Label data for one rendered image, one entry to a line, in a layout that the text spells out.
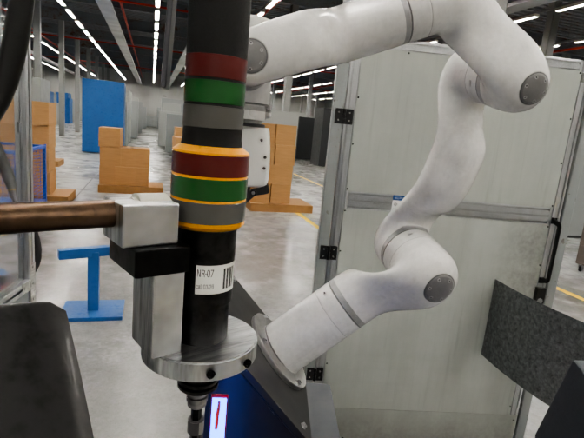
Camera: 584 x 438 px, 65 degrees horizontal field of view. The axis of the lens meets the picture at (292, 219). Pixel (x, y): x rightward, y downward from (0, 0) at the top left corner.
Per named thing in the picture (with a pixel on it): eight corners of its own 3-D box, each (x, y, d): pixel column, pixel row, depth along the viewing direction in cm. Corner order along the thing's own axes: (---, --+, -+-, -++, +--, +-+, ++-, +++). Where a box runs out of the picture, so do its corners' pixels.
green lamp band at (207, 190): (192, 203, 24) (193, 180, 23) (157, 189, 27) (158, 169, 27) (261, 201, 26) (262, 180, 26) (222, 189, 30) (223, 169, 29)
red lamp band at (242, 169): (193, 178, 23) (195, 155, 23) (158, 168, 27) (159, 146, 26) (262, 178, 26) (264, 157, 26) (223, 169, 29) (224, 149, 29)
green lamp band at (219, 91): (202, 102, 23) (202, 76, 23) (173, 100, 26) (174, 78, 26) (255, 108, 25) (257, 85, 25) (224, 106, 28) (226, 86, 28)
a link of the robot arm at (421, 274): (348, 303, 109) (432, 244, 107) (379, 359, 93) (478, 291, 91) (322, 272, 103) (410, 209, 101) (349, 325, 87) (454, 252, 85)
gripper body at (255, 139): (273, 120, 79) (268, 184, 81) (213, 114, 78) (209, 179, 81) (274, 119, 72) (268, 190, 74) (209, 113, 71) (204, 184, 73)
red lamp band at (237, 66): (202, 75, 23) (204, 49, 23) (174, 76, 25) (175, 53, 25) (257, 83, 25) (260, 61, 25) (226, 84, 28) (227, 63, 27)
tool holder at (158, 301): (133, 409, 22) (138, 214, 20) (89, 348, 28) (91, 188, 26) (278, 363, 28) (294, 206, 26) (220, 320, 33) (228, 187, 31)
